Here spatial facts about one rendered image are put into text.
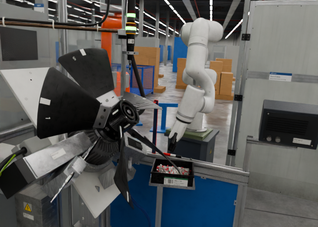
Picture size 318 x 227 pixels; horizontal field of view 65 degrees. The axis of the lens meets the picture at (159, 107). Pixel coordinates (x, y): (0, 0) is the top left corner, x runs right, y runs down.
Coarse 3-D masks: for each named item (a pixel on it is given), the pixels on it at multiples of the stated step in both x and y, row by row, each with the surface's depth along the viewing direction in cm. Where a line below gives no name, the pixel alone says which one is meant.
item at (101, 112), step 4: (100, 108) 94; (104, 108) 95; (108, 108) 97; (100, 112) 95; (104, 112) 96; (108, 112) 98; (100, 116) 95; (104, 116) 97; (96, 120) 94; (100, 120) 96; (104, 120) 97; (96, 124) 95; (104, 124) 98
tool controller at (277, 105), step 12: (264, 108) 119; (276, 108) 118; (288, 108) 118; (300, 108) 117; (312, 108) 117; (264, 120) 122; (276, 120) 119; (288, 120) 117; (300, 120) 115; (312, 120) 113; (264, 132) 124; (276, 132) 122; (288, 132) 119; (300, 132) 117; (312, 132) 116; (288, 144) 123; (300, 144) 120; (312, 144) 118
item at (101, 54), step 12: (96, 48) 113; (60, 60) 103; (72, 60) 105; (84, 60) 107; (96, 60) 109; (108, 60) 112; (72, 72) 104; (84, 72) 105; (96, 72) 107; (108, 72) 109; (84, 84) 104; (96, 84) 105; (108, 84) 106; (96, 96) 104
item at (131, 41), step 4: (128, 36) 103; (132, 36) 103; (128, 40) 104; (132, 40) 104; (128, 44) 104; (132, 44) 104; (128, 48) 104; (132, 48) 105; (128, 56) 106; (132, 56) 106
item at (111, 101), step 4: (108, 92) 106; (112, 92) 106; (100, 96) 105; (104, 96) 105; (108, 96) 105; (112, 96) 106; (116, 96) 106; (100, 100) 104; (104, 100) 105; (112, 100) 105; (116, 100) 106; (104, 104) 104; (108, 104) 104; (112, 104) 105
